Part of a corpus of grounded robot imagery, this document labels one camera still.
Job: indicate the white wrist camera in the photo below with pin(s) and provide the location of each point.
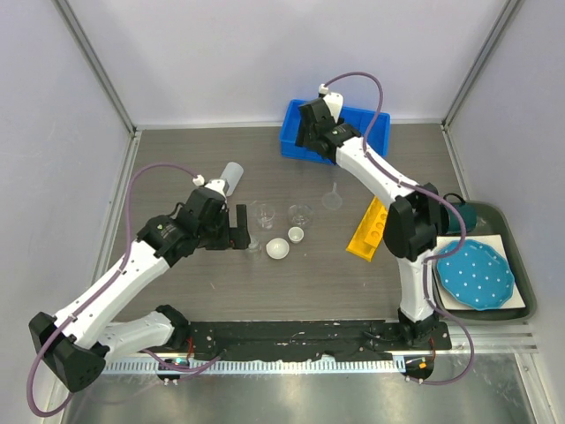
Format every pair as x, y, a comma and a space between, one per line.
333, 100
218, 185

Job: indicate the blue round plate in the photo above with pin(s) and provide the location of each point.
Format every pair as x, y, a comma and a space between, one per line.
474, 274

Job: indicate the yellow test tube rack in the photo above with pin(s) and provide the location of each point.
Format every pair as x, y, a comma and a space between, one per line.
369, 233

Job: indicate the white square board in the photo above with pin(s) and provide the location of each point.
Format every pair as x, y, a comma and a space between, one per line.
507, 300

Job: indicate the white slotted cable duct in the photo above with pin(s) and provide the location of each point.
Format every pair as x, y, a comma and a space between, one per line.
144, 365

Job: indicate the white squeeze bottle red cap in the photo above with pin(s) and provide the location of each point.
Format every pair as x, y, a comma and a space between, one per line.
231, 175

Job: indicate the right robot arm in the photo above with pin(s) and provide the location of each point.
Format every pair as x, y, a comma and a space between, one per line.
414, 211

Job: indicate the teal object with black cord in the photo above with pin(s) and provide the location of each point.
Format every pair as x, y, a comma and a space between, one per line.
465, 210

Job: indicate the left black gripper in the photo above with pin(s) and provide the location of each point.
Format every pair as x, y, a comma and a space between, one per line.
237, 238

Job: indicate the small glass bottle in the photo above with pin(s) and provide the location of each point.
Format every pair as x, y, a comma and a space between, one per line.
254, 247

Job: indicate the clear plastic funnel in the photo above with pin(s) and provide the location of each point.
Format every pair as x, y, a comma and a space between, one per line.
332, 200

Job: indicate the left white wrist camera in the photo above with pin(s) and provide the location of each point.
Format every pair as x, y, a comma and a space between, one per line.
218, 185

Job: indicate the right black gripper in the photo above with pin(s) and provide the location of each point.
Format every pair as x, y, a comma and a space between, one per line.
304, 137

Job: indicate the round glass flask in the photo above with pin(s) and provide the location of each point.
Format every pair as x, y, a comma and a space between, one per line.
300, 215

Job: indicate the white evaporating dish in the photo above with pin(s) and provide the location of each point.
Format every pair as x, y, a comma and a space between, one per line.
277, 248

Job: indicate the small white crucible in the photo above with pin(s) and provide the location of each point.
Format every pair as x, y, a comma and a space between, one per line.
296, 234

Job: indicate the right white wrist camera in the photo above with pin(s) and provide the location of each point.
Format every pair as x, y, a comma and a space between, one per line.
333, 100

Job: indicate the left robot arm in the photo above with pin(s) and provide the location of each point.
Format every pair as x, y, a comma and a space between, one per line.
79, 340

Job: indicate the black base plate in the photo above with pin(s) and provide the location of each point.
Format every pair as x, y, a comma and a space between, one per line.
298, 341

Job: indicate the glass beaker with spout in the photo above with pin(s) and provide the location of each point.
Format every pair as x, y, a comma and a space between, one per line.
265, 216

